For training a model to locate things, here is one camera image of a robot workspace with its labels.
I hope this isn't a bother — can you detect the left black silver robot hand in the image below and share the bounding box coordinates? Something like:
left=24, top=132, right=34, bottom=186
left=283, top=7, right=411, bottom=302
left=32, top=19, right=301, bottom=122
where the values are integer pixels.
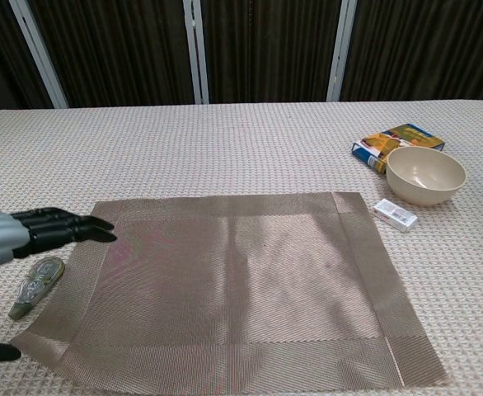
left=0, top=207, right=118, bottom=362

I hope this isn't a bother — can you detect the silver aluminium frame post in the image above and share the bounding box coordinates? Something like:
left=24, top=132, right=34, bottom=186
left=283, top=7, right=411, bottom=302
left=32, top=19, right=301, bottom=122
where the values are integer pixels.
left=326, top=0, right=360, bottom=102
left=182, top=0, right=210, bottom=105
left=9, top=0, right=69, bottom=110

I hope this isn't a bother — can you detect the brown woven placemat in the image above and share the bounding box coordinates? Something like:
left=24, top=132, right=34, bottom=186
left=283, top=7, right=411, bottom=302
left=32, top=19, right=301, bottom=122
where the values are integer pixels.
left=9, top=191, right=449, bottom=396

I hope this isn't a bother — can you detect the orange blue snack packet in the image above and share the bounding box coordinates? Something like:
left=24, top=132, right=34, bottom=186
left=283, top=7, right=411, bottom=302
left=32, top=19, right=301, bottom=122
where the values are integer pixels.
left=351, top=123, right=446, bottom=177

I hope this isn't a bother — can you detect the black pleated curtain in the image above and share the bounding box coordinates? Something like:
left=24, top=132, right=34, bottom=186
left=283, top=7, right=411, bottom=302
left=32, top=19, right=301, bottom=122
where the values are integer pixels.
left=0, top=0, right=483, bottom=116

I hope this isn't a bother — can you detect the beige woven tablecloth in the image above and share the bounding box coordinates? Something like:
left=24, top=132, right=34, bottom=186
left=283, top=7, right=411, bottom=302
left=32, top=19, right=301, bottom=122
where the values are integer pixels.
left=0, top=97, right=483, bottom=396

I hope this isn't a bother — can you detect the small white box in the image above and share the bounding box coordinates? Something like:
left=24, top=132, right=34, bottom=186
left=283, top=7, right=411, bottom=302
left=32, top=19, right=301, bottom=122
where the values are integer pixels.
left=372, top=198, right=419, bottom=233

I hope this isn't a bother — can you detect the beige bowl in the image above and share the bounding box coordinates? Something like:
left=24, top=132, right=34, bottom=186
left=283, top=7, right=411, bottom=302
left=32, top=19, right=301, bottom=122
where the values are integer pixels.
left=385, top=146, right=468, bottom=206

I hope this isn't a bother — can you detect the olive correction tape dispenser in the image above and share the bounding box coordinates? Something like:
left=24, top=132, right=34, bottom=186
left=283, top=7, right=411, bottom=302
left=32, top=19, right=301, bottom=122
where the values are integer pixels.
left=8, top=256, right=66, bottom=322

